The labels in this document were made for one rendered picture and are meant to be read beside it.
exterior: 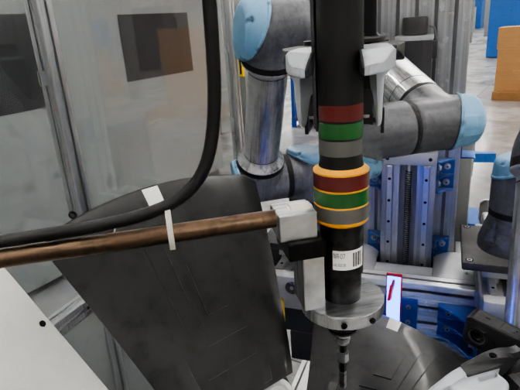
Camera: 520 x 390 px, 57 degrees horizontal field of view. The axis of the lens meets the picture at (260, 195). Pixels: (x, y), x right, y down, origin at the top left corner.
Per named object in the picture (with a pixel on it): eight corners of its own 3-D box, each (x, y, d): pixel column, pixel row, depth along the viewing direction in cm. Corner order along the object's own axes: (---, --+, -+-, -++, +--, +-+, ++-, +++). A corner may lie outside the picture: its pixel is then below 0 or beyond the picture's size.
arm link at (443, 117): (345, 36, 105) (476, 168, 68) (298, 40, 102) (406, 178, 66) (354, -19, 97) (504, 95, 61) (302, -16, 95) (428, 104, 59)
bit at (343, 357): (340, 391, 43) (339, 343, 42) (335, 382, 44) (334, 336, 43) (350, 388, 44) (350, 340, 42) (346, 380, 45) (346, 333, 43)
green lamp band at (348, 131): (326, 142, 34) (326, 125, 34) (312, 133, 37) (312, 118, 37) (371, 137, 35) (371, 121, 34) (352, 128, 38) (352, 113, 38)
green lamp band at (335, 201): (324, 213, 35) (323, 197, 35) (306, 194, 39) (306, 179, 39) (378, 204, 36) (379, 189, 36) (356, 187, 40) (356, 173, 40)
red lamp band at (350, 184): (323, 196, 35) (323, 180, 35) (306, 179, 39) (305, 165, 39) (379, 188, 36) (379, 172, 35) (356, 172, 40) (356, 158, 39)
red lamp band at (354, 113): (326, 124, 34) (326, 107, 33) (312, 117, 37) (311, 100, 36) (371, 120, 34) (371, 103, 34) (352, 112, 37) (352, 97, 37)
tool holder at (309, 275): (292, 343, 37) (285, 227, 34) (270, 296, 43) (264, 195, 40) (399, 322, 39) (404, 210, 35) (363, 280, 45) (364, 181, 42)
